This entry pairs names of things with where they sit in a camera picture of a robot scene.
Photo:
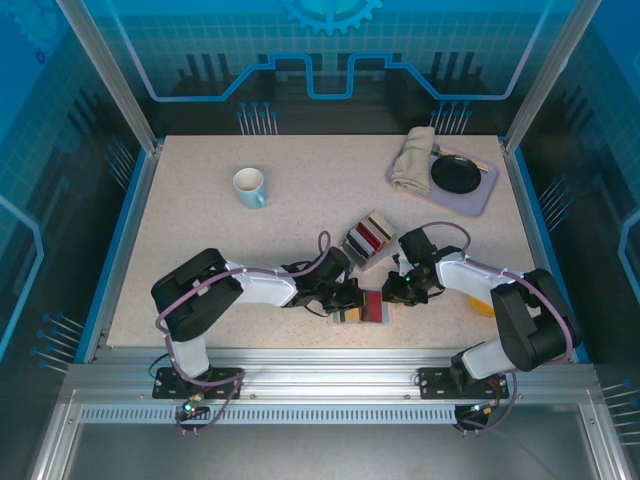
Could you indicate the gold credit card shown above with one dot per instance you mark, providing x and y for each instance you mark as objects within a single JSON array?
[{"x": 352, "y": 316}]

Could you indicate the red credit card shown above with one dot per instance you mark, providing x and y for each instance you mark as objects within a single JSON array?
[{"x": 374, "y": 306}]

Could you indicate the clear acrylic card box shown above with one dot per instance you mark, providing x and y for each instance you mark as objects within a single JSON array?
[{"x": 361, "y": 262}]

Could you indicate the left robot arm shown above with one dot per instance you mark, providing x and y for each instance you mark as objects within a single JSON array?
[{"x": 200, "y": 295}]

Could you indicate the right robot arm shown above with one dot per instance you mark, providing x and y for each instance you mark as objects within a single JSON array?
[{"x": 480, "y": 275}]

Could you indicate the silver white card stack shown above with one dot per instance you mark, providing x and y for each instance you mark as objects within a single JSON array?
[{"x": 356, "y": 245}]

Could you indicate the red card stack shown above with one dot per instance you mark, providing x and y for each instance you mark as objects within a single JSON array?
[{"x": 370, "y": 237}]

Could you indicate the yellow round dish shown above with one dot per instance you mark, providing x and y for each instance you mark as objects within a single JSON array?
[{"x": 481, "y": 307}]

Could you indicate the lavender serving tray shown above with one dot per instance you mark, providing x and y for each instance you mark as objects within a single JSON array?
[{"x": 465, "y": 202}]

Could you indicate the black round plate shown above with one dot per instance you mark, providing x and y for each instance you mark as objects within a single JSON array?
[{"x": 455, "y": 175}]

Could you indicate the beige folded cloth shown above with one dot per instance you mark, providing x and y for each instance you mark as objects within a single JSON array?
[{"x": 412, "y": 160}]

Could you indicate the light blue mug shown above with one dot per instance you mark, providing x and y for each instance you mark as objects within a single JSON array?
[{"x": 250, "y": 197}]

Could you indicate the wooden chopstick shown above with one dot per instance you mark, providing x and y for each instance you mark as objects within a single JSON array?
[
  {"x": 484, "y": 165},
  {"x": 480, "y": 168}
]

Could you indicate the metal fork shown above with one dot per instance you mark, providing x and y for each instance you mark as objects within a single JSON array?
[{"x": 452, "y": 156}]

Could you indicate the blue trim strip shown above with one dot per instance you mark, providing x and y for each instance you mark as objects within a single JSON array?
[
  {"x": 91, "y": 325},
  {"x": 540, "y": 225}
]

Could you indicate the small LED adapter board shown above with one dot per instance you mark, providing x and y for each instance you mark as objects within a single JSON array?
[
  {"x": 475, "y": 412},
  {"x": 192, "y": 407}
]

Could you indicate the grey metal base tray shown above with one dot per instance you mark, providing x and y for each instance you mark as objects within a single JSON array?
[{"x": 320, "y": 455}]

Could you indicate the wide aluminium front rail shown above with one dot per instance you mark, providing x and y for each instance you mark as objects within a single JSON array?
[{"x": 325, "y": 370}]

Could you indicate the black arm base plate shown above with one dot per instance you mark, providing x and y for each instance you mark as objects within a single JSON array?
[
  {"x": 225, "y": 382},
  {"x": 435, "y": 382}
]

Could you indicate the aluminium side rail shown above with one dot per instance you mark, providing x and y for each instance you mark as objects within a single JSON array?
[
  {"x": 128, "y": 240},
  {"x": 529, "y": 225}
]

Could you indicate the aluminium upright post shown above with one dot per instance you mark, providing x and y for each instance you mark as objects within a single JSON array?
[
  {"x": 546, "y": 75},
  {"x": 114, "y": 75}
]

